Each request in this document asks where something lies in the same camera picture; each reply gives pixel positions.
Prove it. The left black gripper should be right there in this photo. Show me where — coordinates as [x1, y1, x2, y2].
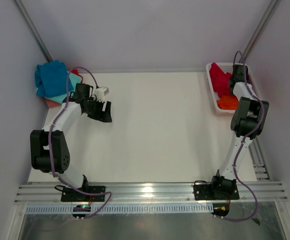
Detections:
[84, 97, 112, 123]

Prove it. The magenta t shirt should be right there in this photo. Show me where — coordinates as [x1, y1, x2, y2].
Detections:
[209, 62, 232, 98]

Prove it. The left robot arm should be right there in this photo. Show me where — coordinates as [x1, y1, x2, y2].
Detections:
[30, 83, 112, 201]

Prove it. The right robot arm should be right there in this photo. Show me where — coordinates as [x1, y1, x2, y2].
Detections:
[209, 63, 269, 200]

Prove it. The teal folded t shirt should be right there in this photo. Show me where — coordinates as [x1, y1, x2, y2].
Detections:
[50, 70, 83, 105]

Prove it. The red folded t shirt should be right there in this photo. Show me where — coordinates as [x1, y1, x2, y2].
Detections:
[69, 69, 84, 87]

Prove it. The pink folded t shirt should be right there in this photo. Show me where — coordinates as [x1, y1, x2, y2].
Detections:
[44, 98, 62, 108]

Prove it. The blue folded t shirt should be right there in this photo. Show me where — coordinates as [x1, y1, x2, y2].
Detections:
[34, 60, 74, 98]

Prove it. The left black controller board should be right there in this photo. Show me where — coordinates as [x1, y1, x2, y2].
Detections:
[72, 204, 91, 219]

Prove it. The black controller board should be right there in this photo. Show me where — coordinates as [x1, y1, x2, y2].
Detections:
[212, 203, 230, 217]
[72, 204, 91, 219]

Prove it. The orange t shirt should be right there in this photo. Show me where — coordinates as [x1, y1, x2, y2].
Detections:
[216, 95, 239, 110]

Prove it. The white plastic basket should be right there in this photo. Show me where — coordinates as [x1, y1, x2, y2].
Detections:
[205, 62, 263, 116]

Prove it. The right black controller board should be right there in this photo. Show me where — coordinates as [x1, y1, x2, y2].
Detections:
[212, 203, 230, 217]

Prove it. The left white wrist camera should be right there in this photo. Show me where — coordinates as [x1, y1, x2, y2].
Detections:
[93, 86, 110, 102]

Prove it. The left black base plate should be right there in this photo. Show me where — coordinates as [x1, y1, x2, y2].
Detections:
[60, 185, 106, 203]

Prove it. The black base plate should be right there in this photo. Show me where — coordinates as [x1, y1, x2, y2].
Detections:
[193, 182, 240, 201]
[60, 185, 106, 203]

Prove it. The aluminium front rail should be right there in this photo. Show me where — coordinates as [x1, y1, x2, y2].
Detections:
[14, 181, 288, 205]

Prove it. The aluminium rail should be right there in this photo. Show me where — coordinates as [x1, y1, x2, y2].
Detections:
[14, 181, 288, 205]
[248, 138, 272, 182]

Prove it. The slotted grey cable duct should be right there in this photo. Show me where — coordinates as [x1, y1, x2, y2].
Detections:
[25, 202, 213, 215]

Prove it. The left corner aluminium post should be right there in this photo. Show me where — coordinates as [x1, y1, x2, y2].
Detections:
[12, 0, 53, 62]

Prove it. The corner aluminium post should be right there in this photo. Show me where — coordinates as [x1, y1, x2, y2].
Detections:
[239, 0, 281, 63]
[12, 0, 53, 62]

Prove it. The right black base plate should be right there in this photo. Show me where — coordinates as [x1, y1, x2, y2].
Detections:
[193, 182, 240, 201]

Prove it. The right side aluminium rail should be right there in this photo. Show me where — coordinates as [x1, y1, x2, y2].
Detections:
[248, 138, 272, 182]

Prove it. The right corner aluminium post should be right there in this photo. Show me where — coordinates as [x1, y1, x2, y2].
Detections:
[239, 0, 281, 63]

